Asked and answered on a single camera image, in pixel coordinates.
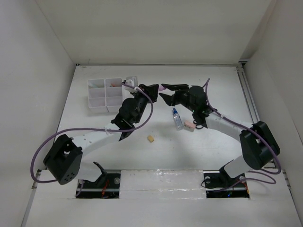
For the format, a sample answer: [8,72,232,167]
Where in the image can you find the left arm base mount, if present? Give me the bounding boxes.
[76,172,121,199]

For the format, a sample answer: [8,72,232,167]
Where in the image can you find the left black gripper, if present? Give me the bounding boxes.
[130,84,158,124]

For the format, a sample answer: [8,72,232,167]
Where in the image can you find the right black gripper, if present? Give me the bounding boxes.
[159,83,197,113]

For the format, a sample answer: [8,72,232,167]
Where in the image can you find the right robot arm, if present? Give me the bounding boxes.
[160,84,280,187]

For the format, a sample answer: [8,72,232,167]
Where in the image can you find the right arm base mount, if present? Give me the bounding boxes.
[201,171,250,199]

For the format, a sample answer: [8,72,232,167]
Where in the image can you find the yellow eraser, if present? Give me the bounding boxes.
[147,135,154,143]

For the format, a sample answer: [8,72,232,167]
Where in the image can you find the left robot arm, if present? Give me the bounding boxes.
[43,84,159,188]

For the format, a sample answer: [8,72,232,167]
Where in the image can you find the black handled scissors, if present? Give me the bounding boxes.
[193,120,203,130]

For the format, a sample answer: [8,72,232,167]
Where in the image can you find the pink highlighter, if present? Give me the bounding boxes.
[158,85,166,92]

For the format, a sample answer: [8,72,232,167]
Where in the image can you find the small blue spray bottle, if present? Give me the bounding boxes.
[172,108,184,131]

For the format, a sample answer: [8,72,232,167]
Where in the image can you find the aluminium rail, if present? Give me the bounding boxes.
[235,60,291,192]

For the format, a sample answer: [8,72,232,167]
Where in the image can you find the pink stapler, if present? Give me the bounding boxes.
[184,121,196,132]

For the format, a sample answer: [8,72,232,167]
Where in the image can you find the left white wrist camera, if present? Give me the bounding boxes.
[123,76,138,92]

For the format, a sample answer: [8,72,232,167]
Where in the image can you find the white compartment organizer tray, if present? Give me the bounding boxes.
[87,78,124,114]

